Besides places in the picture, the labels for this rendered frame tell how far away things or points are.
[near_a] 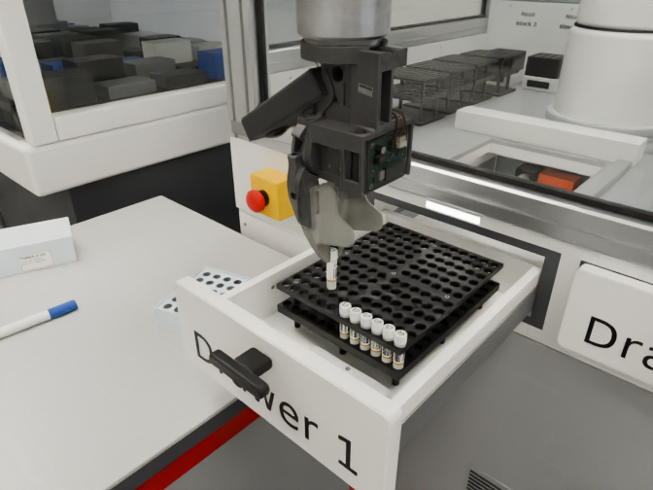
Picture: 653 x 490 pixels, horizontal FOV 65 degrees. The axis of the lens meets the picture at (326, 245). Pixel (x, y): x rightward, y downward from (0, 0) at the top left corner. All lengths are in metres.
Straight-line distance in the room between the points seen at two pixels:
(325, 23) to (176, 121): 0.94
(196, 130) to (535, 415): 0.99
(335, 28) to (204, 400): 0.46
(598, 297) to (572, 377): 0.13
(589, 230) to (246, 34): 0.59
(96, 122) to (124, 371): 0.64
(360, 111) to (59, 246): 0.70
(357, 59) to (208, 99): 0.98
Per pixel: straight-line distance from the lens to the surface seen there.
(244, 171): 0.99
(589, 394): 0.75
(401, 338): 0.51
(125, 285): 0.92
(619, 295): 0.65
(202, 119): 1.37
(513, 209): 0.67
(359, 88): 0.42
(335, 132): 0.43
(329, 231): 0.48
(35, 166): 1.20
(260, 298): 0.64
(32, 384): 0.77
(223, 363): 0.49
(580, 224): 0.64
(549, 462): 0.85
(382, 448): 0.44
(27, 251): 1.01
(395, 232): 0.72
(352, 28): 0.41
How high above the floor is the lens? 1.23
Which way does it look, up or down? 29 degrees down
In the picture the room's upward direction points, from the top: straight up
